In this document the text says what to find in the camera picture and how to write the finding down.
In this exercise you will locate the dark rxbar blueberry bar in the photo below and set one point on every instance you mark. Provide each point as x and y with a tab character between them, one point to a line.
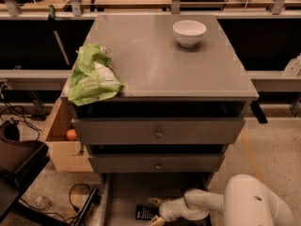
143	212

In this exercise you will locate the grey middle drawer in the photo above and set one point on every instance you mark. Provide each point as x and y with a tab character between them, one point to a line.
156	158

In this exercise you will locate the white ceramic bowl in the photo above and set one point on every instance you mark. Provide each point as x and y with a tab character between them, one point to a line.
188	33

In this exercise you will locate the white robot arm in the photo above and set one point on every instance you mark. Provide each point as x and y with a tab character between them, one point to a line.
246	202

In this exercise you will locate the green chip bag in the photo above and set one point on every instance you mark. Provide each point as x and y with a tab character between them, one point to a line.
93	78

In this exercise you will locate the grey drawer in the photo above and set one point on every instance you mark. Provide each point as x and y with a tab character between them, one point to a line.
149	122
156	158
125	191

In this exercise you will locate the grey drawer cabinet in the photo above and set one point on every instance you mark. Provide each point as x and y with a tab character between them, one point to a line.
154	67

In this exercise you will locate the wooden side drawer box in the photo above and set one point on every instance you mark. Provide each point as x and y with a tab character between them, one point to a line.
66	154

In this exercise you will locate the black bin on cart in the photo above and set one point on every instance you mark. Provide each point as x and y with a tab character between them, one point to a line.
20	160

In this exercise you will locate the orange fruit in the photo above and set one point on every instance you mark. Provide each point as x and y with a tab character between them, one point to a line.
71	135

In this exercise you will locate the clear round floor object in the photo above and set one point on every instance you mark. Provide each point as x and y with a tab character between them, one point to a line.
43	203

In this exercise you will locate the grey top drawer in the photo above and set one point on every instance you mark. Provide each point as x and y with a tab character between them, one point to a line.
149	122

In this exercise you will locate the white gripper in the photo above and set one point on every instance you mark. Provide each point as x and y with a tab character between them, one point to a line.
166	209

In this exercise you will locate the grey bottom drawer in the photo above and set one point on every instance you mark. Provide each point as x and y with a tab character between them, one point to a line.
125	191

